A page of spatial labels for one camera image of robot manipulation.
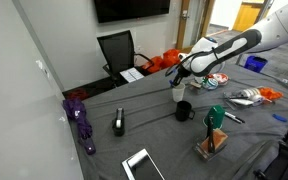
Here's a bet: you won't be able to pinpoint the blue marker pen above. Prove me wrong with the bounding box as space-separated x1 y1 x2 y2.
272 113 288 123

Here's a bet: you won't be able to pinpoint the purple folded umbrella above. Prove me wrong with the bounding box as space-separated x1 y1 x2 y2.
62 98 97 156

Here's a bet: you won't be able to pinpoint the black wall television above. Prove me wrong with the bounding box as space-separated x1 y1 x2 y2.
93 0 171 24

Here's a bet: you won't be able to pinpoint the orange bags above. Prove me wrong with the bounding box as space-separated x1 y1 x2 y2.
143 48 186 75

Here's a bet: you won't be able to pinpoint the long wooden block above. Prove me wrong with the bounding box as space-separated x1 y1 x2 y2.
189 81 203 90

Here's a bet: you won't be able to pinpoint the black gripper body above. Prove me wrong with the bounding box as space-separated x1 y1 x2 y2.
175 65 194 82

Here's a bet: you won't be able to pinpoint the orange crumpled pieces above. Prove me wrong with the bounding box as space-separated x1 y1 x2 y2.
258 87 284 102

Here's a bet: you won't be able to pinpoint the black mug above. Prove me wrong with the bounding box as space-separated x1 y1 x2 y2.
174 100 196 122

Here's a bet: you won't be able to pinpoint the black clip stand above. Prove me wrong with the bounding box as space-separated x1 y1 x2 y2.
206 115 217 154

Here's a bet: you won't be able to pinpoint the blue bin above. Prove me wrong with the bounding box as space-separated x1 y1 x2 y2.
243 55 269 74

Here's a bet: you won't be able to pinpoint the black mesh office chair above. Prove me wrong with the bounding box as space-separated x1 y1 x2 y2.
96 29 155 88

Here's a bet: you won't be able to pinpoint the clear plastic tray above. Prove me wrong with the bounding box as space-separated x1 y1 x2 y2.
223 87 285 111
188 72 230 92

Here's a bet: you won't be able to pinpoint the white printed paper sheet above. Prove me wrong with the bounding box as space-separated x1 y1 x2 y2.
119 67 145 84

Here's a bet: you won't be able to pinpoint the grey tablecloth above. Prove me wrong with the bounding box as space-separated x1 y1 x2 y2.
68 61 288 180

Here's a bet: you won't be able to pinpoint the red coiled cable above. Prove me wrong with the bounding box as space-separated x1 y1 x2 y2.
67 88 89 101

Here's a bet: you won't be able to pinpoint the white paper cup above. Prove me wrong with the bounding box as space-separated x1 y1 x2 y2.
171 83 187 103

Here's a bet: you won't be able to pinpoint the silver framed tablet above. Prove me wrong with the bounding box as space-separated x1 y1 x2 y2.
121 148 166 180

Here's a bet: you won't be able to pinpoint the green plastic cup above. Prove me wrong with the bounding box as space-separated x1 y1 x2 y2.
202 105 226 130

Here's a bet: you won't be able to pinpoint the clear box with brown block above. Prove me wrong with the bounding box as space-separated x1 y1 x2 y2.
193 128 229 162

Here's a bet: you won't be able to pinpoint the yellow wooden door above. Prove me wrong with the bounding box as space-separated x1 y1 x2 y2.
232 2 262 33

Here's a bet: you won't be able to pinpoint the red and white round tub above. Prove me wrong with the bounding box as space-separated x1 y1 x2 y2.
213 72 230 86

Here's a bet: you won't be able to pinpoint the blue and white round tub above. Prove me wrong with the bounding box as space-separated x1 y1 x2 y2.
202 77 219 91

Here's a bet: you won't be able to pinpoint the black tape dispenser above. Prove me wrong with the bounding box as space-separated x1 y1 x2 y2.
111 107 126 137

